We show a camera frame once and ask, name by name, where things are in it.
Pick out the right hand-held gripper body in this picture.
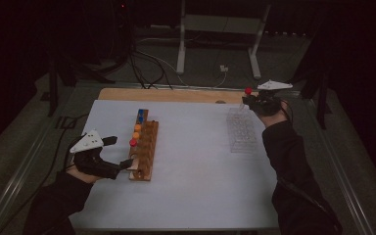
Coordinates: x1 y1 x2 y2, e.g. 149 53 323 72
251 79 294 117

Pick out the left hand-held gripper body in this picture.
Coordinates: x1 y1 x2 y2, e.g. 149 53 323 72
69 129 122 180

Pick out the wooden test tube rack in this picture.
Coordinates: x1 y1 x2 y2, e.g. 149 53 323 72
127 108 160 182

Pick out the clear plastic test tube rack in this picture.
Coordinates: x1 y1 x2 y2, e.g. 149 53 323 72
225 107 259 155

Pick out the person's right hand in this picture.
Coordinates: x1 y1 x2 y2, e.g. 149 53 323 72
258 101 290 129

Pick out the person's left hand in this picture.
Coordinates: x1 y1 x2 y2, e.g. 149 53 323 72
66 164 104 184

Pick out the black stand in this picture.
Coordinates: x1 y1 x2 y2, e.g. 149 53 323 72
40 48 117 118
263 28 334 130

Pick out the white table sheet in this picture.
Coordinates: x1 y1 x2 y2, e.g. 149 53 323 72
68 99 280 231

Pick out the white metal stand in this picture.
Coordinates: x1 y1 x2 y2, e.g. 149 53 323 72
175 0 272 80

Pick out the white power strip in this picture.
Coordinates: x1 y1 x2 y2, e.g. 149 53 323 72
149 23 173 31

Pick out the right hand-held gripper cable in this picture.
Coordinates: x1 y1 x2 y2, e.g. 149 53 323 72
275 101 337 228

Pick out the black floor bracket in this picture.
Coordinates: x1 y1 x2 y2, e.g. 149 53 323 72
55 116 77 130

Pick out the white cable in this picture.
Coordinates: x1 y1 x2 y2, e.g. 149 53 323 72
213 70 228 88

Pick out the black floor cable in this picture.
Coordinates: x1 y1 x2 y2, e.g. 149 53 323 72
0 113 91 235
128 45 174 90

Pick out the metal frame rail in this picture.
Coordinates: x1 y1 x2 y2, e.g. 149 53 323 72
307 97 376 235
0 125 58 235

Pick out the grey floor cable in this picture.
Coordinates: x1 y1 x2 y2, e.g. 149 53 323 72
136 48 190 87

